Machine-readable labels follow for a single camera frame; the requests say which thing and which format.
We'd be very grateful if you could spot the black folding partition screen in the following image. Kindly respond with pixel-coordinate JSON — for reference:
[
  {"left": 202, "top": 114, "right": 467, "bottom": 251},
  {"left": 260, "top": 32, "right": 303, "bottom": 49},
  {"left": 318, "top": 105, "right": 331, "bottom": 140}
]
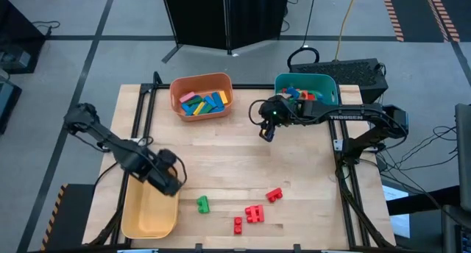
[{"left": 160, "top": 0, "right": 292, "bottom": 65}]

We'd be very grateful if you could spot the black camera cable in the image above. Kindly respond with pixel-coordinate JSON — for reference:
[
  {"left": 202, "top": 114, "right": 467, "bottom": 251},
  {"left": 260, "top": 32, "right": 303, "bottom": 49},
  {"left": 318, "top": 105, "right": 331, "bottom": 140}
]
[
  {"left": 171, "top": 155, "right": 188, "bottom": 190},
  {"left": 249, "top": 99, "right": 269, "bottom": 126}
]

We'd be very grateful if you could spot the yellow plastic bin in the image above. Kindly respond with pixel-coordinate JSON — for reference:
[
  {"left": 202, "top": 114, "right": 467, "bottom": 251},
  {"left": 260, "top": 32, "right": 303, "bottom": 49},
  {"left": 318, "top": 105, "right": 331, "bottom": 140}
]
[{"left": 121, "top": 174, "right": 180, "bottom": 240}]

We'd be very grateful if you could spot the white paper sheet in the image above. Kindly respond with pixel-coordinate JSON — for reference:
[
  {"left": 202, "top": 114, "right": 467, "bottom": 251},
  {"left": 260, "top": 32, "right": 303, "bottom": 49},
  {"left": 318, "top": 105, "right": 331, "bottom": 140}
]
[{"left": 381, "top": 185, "right": 411, "bottom": 239}]

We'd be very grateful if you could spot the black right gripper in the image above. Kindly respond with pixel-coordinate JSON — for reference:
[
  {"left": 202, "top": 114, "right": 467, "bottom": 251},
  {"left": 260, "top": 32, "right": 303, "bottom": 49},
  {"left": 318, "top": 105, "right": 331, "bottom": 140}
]
[{"left": 258, "top": 105, "right": 300, "bottom": 143}]

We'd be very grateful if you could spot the black aluminium table frame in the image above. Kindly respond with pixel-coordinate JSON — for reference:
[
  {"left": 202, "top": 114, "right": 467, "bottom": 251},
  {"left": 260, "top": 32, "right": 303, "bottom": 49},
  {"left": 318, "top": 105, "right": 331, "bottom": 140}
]
[{"left": 82, "top": 71, "right": 397, "bottom": 253}]

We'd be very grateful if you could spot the black mat with orange stripes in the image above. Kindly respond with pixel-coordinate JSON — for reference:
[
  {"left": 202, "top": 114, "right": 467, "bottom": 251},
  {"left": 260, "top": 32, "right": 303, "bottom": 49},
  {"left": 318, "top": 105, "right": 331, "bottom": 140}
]
[
  {"left": 39, "top": 182, "right": 97, "bottom": 252},
  {"left": 380, "top": 0, "right": 461, "bottom": 44}
]

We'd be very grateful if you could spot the short blue block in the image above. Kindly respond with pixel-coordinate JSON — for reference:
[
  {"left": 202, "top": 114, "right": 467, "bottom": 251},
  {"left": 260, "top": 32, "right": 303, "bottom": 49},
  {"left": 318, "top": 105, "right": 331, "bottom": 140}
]
[{"left": 181, "top": 103, "right": 199, "bottom": 117}]

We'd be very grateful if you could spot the black right camera cable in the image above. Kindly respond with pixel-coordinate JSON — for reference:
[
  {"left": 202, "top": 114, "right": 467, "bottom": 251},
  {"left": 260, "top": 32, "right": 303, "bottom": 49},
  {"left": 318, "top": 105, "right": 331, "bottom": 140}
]
[{"left": 249, "top": 99, "right": 269, "bottom": 126}]

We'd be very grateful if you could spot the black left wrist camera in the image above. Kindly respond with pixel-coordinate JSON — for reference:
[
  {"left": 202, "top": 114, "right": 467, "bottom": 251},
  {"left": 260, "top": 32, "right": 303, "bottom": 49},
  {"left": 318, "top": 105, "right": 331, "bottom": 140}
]
[{"left": 157, "top": 149, "right": 178, "bottom": 170}]

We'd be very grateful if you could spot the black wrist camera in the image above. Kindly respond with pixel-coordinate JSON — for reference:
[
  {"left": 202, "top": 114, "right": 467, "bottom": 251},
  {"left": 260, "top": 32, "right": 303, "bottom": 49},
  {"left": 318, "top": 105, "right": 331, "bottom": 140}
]
[
  {"left": 267, "top": 96, "right": 290, "bottom": 113},
  {"left": 157, "top": 149, "right": 178, "bottom": 170}
]

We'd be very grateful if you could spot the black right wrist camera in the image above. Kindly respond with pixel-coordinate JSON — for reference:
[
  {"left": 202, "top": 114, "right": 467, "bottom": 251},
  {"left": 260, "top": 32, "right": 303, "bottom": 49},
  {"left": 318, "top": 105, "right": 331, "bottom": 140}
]
[{"left": 267, "top": 96, "right": 290, "bottom": 113}]

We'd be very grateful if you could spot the black left camera cable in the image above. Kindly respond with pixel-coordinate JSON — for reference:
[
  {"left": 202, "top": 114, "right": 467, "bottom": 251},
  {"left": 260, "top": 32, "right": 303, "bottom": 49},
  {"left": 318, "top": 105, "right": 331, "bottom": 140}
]
[{"left": 171, "top": 155, "right": 188, "bottom": 190}]

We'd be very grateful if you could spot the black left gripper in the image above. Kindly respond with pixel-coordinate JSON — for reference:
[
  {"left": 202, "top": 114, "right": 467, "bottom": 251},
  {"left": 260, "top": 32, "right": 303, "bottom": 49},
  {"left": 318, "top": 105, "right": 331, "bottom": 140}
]
[{"left": 139, "top": 164, "right": 184, "bottom": 198}]

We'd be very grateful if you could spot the orange plastic bin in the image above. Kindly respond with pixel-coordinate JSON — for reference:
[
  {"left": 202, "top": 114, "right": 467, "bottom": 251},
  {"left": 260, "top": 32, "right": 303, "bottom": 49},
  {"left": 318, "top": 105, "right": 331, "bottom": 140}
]
[{"left": 169, "top": 71, "right": 235, "bottom": 122}]

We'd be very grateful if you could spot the black computer case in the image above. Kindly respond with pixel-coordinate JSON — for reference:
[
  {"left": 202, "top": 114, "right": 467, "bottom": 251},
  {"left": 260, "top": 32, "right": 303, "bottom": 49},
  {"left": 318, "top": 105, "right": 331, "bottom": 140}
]
[{"left": 288, "top": 57, "right": 389, "bottom": 110}]

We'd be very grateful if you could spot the teal plastic bin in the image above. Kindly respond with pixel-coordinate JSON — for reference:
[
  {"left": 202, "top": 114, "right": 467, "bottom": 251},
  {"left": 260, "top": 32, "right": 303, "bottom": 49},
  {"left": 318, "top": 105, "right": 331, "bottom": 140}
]
[{"left": 274, "top": 73, "right": 339, "bottom": 116}]

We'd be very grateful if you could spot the yellow cable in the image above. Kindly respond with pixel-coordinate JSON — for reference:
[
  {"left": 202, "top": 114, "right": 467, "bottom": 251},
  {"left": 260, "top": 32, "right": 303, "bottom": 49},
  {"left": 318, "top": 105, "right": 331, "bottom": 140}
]
[{"left": 333, "top": 0, "right": 360, "bottom": 62}]

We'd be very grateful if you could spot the black power cable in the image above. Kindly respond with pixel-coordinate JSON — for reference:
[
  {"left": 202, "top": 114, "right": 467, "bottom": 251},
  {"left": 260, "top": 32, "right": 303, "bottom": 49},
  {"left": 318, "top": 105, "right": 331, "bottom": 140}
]
[{"left": 286, "top": 0, "right": 321, "bottom": 74}]

